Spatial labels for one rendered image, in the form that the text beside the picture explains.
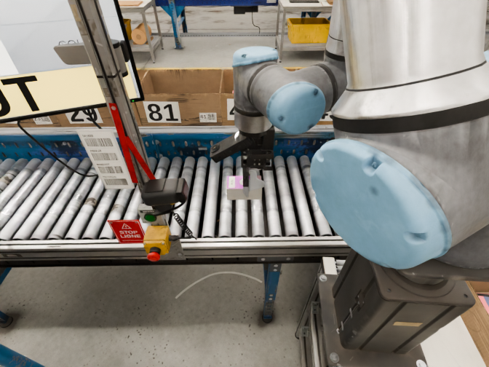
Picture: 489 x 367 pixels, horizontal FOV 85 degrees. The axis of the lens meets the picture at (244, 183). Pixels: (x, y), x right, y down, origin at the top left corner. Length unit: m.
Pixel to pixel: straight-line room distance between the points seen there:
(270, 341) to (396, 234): 1.43
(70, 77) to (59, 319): 1.47
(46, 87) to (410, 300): 0.91
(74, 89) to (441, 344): 1.18
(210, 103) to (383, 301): 1.03
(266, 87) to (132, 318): 1.55
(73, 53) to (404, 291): 0.86
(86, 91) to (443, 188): 0.75
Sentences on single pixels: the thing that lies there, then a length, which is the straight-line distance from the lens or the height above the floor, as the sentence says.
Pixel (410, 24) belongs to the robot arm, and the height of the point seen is 1.54.
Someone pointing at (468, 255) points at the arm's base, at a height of 1.24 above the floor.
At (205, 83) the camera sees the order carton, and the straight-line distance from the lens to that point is 1.58.
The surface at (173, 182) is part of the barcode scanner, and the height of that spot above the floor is 1.09.
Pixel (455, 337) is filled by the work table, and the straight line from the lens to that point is 1.06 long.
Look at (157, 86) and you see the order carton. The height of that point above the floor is 0.96.
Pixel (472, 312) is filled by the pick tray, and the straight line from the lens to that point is 1.06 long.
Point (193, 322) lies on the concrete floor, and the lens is 1.71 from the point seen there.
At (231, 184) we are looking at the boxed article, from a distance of 0.76.
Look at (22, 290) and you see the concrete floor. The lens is 2.21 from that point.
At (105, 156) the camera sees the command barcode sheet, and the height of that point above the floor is 1.16.
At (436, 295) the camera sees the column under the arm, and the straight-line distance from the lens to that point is 0.67.
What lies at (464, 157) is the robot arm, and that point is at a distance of 0.28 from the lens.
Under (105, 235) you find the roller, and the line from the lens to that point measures 1.16.
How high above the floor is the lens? 1.59
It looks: 43 degrees down
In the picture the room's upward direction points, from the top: straight up
